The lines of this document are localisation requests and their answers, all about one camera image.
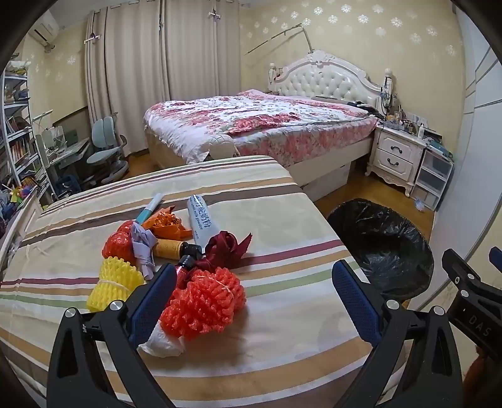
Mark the white tissue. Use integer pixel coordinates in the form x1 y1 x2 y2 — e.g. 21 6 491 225
137 322 185 358

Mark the small red bottle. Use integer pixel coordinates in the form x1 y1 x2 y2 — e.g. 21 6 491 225
176 255 197 293

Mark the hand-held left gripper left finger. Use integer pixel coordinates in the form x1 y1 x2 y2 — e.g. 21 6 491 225
47 264 179 408

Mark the silver white stick packet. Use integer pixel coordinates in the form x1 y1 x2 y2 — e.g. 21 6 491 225
187 195 216 246

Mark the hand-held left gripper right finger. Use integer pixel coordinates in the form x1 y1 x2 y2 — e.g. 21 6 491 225
331 259 465 408

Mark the beige curtain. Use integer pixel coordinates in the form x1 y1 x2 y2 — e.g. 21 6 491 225
84 6 171 158
159 0 242 100

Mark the white bookshelf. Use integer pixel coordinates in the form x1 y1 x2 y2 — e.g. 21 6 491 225
0 71 51 205

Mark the black bagged trash bin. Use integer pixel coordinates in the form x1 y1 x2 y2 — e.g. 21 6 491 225
326 198 435 301

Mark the white air conditioner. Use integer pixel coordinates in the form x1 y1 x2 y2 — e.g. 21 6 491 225
29 10 60 45

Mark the study desk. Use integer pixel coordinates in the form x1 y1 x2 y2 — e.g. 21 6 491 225
35 126 93 197

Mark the teal and white tube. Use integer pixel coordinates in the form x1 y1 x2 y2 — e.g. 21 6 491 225
135 193 164 225

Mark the purple paper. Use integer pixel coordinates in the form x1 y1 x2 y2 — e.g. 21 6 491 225
131 223 158 280

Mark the large red foam fruit net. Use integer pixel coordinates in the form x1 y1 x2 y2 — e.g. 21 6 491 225
160 267 247 341

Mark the grey blue desk chair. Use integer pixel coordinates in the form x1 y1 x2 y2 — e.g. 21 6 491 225
86 116 130 185

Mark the white wardrobe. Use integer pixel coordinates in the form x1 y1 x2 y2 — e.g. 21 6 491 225
412 24 502 314

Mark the plastic drawer unit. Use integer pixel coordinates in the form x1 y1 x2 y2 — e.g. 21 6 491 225
410 148 453 212

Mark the white nightstand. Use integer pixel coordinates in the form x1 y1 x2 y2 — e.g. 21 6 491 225
366 126 426 197

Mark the pile of colourful toys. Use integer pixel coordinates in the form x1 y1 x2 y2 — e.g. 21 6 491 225
0 184 36 232

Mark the yellow foam fruit net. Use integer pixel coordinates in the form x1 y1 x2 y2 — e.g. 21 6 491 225
86 256 145 312

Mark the wall mounted rod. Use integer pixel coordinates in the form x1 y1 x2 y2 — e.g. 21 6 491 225
244 24 316 56

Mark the orange wrapper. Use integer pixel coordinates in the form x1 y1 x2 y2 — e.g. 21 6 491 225
142 207 193 241

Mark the round white cushion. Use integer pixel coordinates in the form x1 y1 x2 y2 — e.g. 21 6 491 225
210 133 240 161

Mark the floral quilt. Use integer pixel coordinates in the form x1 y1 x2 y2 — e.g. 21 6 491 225
143 89 379 165

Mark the small red foam fruit net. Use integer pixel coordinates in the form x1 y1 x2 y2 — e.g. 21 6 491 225
103 220 138 261

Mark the bed with floral quilt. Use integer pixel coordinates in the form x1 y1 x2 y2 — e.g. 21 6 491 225
145 50 387 185

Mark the white storage box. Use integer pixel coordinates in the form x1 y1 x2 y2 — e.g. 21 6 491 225
302 163 351 202

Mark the amber bottle with black cap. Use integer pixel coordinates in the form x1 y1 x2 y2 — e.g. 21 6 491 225
152 239 202 260

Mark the white wooden bed rail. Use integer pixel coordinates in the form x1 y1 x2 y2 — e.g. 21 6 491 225
0 192 43 275

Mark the dark red ribbon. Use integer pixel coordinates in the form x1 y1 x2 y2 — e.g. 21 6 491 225
198 231 254 271

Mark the pile of bedside items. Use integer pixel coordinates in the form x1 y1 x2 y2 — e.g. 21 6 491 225
378 68 444 138

